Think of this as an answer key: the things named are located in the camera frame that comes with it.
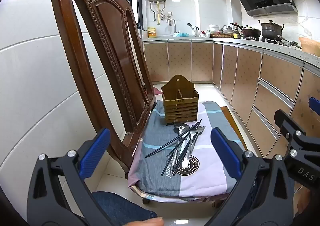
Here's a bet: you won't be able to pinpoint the black wok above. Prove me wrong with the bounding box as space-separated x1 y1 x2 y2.
230 23 262 38

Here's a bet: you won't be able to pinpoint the striped grey pink seat cloth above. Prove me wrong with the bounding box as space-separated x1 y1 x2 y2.
127 100 247 203

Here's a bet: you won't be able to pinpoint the white spoon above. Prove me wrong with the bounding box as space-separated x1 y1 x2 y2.
180 131 192 169

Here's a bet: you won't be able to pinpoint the beige woven basket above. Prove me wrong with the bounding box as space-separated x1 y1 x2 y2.
299 37 320 54

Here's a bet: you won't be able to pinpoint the metal fork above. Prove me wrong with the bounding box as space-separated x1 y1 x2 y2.
190 125 206 159

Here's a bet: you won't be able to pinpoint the round metal spoon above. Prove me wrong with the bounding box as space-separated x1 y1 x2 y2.
174 123 190 141

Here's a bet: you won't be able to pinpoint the dark stockpot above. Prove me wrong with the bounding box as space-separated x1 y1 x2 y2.
259 20 284 39

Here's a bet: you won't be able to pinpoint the water heater pipes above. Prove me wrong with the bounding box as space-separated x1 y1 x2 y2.
150 1 167 25

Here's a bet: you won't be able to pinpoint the metal faucet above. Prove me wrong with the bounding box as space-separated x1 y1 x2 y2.
166 17 177 34

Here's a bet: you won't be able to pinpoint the person's left hand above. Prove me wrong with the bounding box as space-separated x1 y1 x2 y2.
126 217 165 226

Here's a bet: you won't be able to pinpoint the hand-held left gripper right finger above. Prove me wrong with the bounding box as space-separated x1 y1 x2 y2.
207 127 295 226

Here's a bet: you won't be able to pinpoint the carved wooden chair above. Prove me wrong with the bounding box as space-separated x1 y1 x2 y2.
51 0 244 208

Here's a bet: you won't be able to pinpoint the person's right hand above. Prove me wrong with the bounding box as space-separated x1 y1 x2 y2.
296 188 313 218

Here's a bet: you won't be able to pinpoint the brown slatted utensil holder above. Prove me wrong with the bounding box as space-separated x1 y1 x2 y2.
161 75 199 126

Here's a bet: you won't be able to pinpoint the pile of black chopsticks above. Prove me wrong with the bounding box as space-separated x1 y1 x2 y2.
145 118 203 176

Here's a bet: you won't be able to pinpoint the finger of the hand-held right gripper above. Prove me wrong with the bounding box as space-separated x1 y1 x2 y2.
309 97 320 114
274 109 320 157

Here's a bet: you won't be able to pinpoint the utensil cup with ladle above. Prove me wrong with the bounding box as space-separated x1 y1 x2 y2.
187 23 200 37

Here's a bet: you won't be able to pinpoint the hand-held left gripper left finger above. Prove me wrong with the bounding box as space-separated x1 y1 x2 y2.
27 128 118 226

